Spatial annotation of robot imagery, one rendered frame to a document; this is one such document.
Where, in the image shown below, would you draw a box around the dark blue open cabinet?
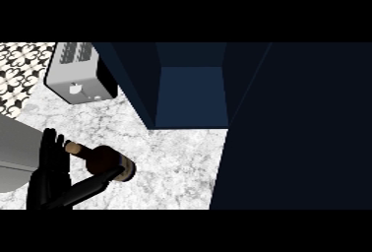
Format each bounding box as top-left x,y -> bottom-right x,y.
91,41 -> 273,131

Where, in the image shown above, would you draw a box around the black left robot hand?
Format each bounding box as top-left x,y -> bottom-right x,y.
25,127 -> 127,211

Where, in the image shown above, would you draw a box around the silver toaster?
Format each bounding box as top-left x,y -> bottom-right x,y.
44,41 -> 119,105

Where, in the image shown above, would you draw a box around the pale grey sink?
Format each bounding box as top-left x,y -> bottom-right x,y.
0,114 -> 47,194

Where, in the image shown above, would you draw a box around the dark brown wine bottle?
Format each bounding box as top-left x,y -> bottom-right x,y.
63,140 -> 138,182

